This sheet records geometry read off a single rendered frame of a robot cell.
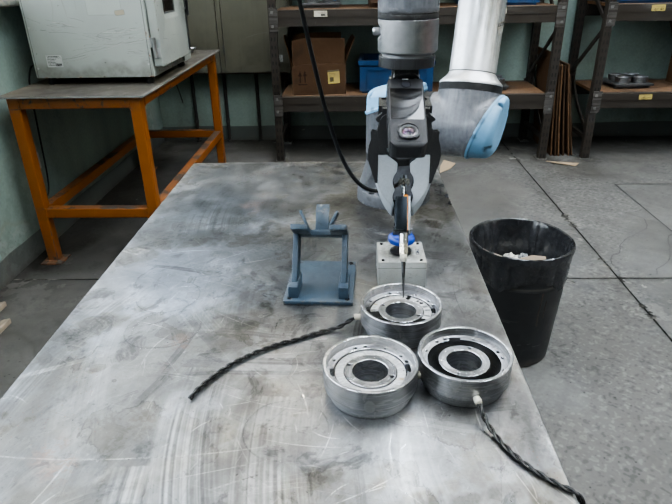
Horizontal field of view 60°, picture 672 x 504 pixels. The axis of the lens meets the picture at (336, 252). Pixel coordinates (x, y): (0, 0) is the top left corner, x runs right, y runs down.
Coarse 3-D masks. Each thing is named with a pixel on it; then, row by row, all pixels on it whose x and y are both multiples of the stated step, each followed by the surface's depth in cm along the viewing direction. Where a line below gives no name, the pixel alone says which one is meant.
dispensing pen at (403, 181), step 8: (400, 184) 81; (408, 184) 80; (400, 200) 78; (400, 208) 78; (400, 216) 78; (400, 224) 78; (400, 232) 79; (400, 240) 79; (400, 248) 79; (400, 256) 79
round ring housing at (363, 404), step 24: (360, 336) 68; (384, 336) 68; (336, 360) 66; (360, 360) 66; (384, 360) 66; (408, 360) 66; (336, 384) 60; (360, 384) 62; (384, 384) 62; (408, 384) 60; (360, 408) 60; (384, 408) 60
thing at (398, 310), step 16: (384, 288) 79; (400, 288) 80; (416, 288) 79; (368, 304) 77; (384, 304) 77; (400, 304) 77; (416, 304) 77; (432, 304) 76; (368, 320) 73; (400, 320) 73; (432, 320) 71; (400, 336) 71; (416, 336) 71
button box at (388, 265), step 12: (384, 252) 87; (396, 252) 86; (408, 252) 86; (420, 252) 87; (384, 264) 84; (396, 264) 84; (408, 264) 84; (420, 264) 84; (384, 276) 85; (396, 276) 85; (408, 276) 85; (420, 276) 85
